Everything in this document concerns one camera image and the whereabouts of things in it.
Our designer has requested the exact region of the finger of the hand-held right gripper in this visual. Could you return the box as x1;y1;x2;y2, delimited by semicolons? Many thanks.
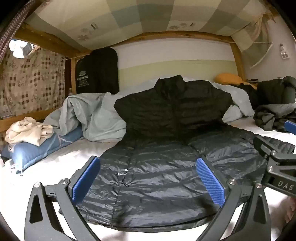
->
284;120;296;135
253;136;296;161

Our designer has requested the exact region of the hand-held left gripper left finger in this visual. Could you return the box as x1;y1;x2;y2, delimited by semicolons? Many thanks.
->
24;156;101;241

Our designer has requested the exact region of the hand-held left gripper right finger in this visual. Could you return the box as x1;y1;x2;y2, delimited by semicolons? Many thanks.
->
196;158;271;241

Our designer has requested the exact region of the black down jacket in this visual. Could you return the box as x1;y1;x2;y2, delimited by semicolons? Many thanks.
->
59;75;296;232

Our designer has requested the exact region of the dark green jacket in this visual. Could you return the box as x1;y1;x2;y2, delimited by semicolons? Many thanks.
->
240;76;296;133

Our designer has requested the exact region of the blue pillow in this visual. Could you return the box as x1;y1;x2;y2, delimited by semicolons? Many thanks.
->
1;126;85;172

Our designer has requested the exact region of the light blue duvet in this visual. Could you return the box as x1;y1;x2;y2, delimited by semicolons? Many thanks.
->
43;77;255;142

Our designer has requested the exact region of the cream cloth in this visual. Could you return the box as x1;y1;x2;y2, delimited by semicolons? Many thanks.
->
5;117;54;147

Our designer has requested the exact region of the orange pillow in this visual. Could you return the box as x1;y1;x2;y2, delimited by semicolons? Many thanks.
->
214;73;244;85

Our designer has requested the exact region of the white sheer net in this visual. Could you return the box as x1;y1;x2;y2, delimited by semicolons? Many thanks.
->
231;11;274;69

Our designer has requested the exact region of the black printed bag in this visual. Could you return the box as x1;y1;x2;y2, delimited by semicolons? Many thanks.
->
75;47;119;95

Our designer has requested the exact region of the brown checkered curtain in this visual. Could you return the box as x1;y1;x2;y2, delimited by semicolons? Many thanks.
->
0;45;66;121

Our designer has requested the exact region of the patchwork canopy sheet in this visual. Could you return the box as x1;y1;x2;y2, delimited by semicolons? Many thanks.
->
24;0;262;50

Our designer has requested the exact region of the purple plaid cloth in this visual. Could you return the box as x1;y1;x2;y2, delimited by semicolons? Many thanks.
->
0;0;33;54

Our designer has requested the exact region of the white cable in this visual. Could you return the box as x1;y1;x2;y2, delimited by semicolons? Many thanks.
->
10;163;23;178

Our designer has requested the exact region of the white wall socket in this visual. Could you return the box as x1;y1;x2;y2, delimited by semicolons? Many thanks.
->
279;44;289;59

